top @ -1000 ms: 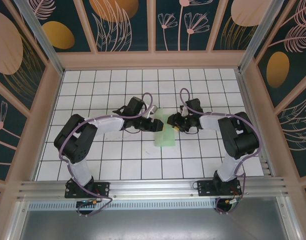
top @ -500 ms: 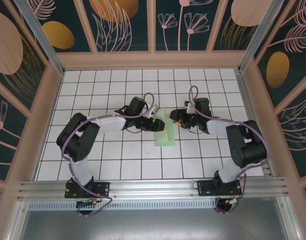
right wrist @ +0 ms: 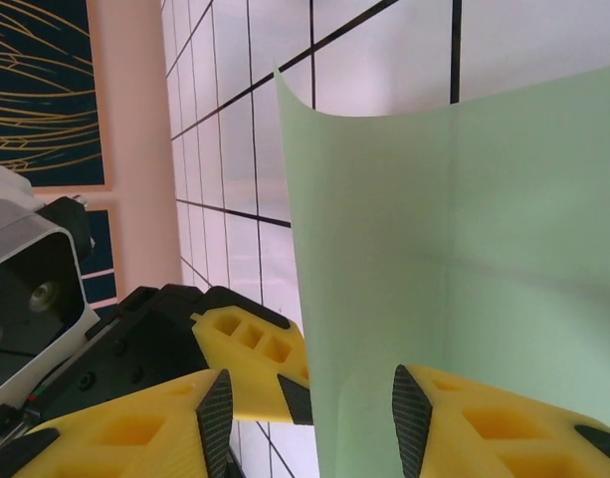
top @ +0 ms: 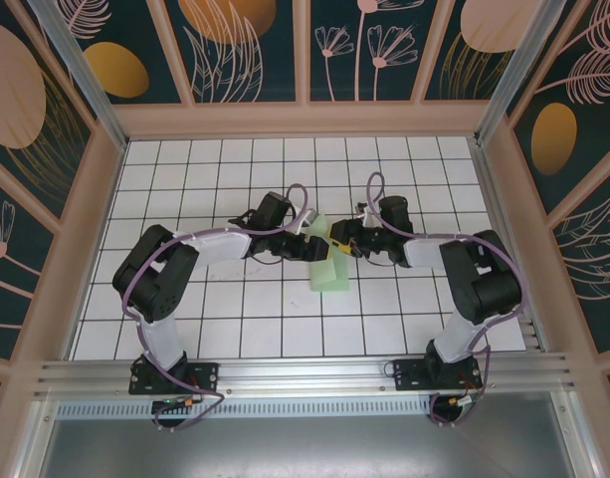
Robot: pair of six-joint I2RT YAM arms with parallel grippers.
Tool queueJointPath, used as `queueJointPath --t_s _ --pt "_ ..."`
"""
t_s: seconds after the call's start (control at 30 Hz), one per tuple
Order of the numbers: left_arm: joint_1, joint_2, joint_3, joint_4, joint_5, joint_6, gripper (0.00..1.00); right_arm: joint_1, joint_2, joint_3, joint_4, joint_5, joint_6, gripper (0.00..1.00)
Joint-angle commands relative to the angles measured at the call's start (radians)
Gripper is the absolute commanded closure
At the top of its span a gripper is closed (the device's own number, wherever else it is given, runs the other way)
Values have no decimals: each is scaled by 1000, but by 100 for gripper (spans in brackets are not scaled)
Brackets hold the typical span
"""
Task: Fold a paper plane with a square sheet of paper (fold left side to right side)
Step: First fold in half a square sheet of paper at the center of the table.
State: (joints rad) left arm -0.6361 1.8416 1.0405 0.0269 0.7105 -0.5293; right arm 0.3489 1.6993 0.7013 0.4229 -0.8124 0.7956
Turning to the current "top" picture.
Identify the light green paper sheet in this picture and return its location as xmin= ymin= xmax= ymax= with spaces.
xmin=304 ymin=213 xmax=351 ymax=294

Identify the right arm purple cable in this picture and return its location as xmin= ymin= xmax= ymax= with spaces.
xmin=366 ymin=171 xmax=523 ymax=429

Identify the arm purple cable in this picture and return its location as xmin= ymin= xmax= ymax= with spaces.
xmin=366 ymin=171 xmax=523 ymax=429
xmin=120 ymin=183 xmax=310 ymax=433

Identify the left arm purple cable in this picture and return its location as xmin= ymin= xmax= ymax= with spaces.
xmin=120 ymin=183 xmax=310 ymax=433

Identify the long aluminium mounting rail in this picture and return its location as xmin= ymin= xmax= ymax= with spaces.
xmin=33 ymin=351 xmax=579 ymax=399

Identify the aluminium side rail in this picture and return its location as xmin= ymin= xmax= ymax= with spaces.
xmin=468 ymin=138 xmax=549 ymax=355

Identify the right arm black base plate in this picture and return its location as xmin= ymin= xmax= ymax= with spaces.
xmin=392 ymin=358 xmax=483 ymax=392

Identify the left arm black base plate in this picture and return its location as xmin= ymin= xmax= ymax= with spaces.
xmin=128 ymin=360 xmax=220 ymax=396

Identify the slotted grey cable duct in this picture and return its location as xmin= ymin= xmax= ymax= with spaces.
xmin=55 ymin=400 xmax=435 ymax=420

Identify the aluminium corner post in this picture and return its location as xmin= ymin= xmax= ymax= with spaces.
xmin=473 ymin=0 xmax=572 ymax=148
xmin=25 ymin=0 xmax=129 ymax=150

